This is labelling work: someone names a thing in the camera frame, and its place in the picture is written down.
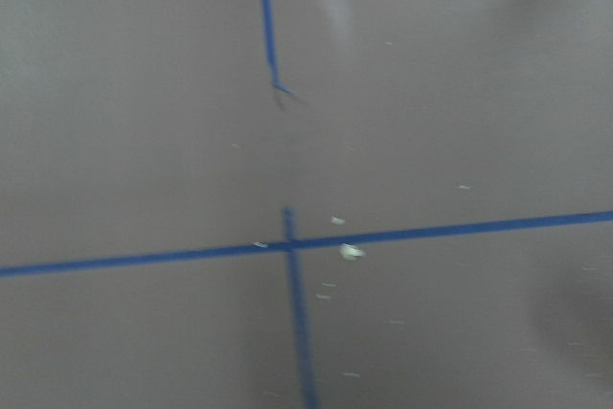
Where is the white paper scrap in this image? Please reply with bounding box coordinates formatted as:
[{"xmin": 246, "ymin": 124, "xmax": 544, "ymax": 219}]
[{"xmin": 339, "ymin": 243, "xmax": 367, "ymax": 261}]

